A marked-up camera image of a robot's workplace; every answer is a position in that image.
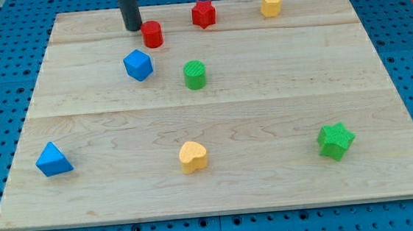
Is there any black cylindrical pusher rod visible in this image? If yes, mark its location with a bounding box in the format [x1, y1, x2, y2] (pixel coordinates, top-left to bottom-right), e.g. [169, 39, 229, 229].
[117, 0, 142, 32]

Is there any blue triangle block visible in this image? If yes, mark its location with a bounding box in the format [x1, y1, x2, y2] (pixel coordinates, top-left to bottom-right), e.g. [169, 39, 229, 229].
[35, 142, 74, 177]

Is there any red cylinder block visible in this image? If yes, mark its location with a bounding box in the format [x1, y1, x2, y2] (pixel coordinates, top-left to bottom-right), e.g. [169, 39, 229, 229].
[141, 21, 164, 49]

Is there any yellow hexagon block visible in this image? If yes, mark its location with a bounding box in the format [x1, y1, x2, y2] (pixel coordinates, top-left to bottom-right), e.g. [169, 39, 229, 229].
[260, 0, 283, 18]

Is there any green star block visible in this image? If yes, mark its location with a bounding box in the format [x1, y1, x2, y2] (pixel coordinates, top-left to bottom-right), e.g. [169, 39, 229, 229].
[317, 122, 356, 161]

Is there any yellow heart block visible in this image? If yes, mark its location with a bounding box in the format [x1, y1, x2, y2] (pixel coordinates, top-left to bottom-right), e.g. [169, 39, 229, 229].
[179, 141, 208, 174]

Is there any light wooden board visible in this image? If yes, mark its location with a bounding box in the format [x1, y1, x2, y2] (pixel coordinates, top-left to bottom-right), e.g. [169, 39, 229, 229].
[0, 0, 413, 231]

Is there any red star block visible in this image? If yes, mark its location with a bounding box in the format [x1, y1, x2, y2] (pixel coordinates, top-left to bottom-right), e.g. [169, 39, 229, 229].
[191, 0, 216, 29]

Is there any green cylinder block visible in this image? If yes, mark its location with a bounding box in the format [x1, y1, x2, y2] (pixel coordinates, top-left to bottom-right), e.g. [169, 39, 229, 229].
[183, 60, 207, 90]

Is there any blue cube block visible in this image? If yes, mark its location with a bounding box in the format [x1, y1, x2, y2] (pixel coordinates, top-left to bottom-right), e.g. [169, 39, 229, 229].
[123, 49, 153, 82]

